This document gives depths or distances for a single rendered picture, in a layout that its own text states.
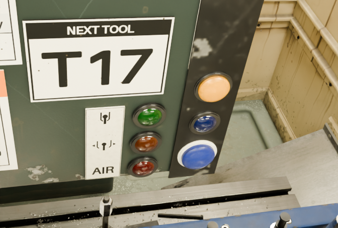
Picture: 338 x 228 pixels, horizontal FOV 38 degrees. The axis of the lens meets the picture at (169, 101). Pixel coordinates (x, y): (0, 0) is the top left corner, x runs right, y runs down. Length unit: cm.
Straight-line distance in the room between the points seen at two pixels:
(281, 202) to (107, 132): 96
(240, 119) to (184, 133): 154
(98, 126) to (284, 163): 121
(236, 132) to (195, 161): 146
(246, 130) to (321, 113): 37
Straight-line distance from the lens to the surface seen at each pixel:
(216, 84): 37
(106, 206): 108
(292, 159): 157
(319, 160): 156
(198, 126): 41
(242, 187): 131
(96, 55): 34
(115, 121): 39
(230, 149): 182
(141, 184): 162
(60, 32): 33
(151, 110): 38
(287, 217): 75
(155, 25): 34
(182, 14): 34
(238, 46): 37
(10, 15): 32
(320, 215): 90
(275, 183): 135
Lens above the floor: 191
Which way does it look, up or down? 43 degrees down
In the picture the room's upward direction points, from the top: 9 degrees clockwise
